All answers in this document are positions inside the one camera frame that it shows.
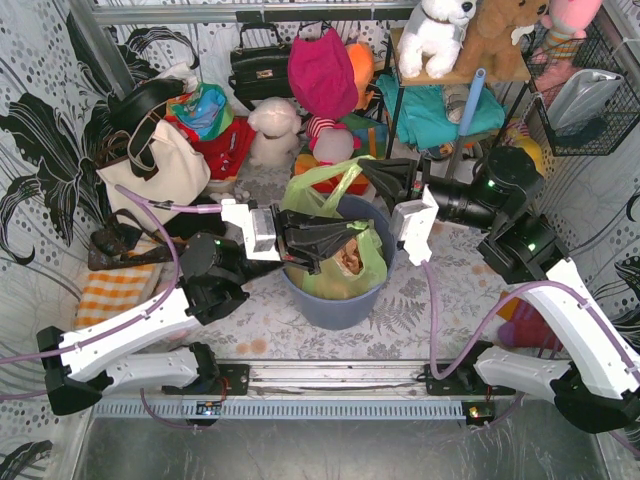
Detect pink plush toy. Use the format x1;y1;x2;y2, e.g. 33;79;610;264
531;0;603;92

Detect blue lint roller mop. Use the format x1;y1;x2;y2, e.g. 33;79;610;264
445;68;487;180

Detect rainbow striped bag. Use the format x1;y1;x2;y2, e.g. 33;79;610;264
292;114;387;176

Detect pink faced plush doll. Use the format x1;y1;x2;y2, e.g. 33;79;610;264
306;116;362;165

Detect blue trash bin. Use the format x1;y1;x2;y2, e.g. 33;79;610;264
283;195;396;330

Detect black wire basket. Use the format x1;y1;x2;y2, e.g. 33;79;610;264
522;24;639;157

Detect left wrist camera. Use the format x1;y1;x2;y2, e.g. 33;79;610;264
221;199;280;262

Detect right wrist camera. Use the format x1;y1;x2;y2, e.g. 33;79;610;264
390;187;439;266

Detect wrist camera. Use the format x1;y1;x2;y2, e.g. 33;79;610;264
221;199;280;262
390;187;439;266

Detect wooden shelf rack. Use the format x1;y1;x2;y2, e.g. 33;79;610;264
375;28;508;156

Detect silver foil pouch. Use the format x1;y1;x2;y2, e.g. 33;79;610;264
547;69;624;130

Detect white sneakers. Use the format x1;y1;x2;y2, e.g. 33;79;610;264
422;142;483;162

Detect red cloth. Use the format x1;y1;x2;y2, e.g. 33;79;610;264
192;117;256;180

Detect white plush dog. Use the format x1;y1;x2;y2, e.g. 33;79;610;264
398;0;477;79

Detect black leather handbag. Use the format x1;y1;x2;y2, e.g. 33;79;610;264
228;22;294;111

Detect white plush lamb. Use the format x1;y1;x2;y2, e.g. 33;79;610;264
248;97;302;168

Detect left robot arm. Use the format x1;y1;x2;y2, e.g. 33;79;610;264
37;200;371;416

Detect magenta cloth bag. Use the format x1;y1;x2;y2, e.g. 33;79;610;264
287;27;358;120

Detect teal folded cloth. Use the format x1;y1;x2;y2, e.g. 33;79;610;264
395;85;505;150

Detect orange plush toy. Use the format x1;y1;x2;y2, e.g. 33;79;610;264
346;42;374;110

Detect grey patterned small pillow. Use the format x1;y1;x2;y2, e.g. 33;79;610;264
441;84;470;124

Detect crumpled brown paper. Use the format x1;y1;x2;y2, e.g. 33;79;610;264
332;238;363;276

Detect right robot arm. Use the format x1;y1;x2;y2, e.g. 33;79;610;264
358;146;639;433

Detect colourful printed cloth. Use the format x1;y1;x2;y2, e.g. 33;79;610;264
164;83;234;142

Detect yellow plush toy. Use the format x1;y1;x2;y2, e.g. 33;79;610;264
505;123;545;175

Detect orange checkered cloth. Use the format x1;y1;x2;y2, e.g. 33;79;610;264
74;264;162;329

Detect cream canvas tote bag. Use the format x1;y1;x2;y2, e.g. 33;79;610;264
97;120;211;230

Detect brown plush bear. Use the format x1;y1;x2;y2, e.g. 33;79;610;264
454;0;549;81

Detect green trash bag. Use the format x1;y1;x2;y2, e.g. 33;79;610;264
280;159;388;300

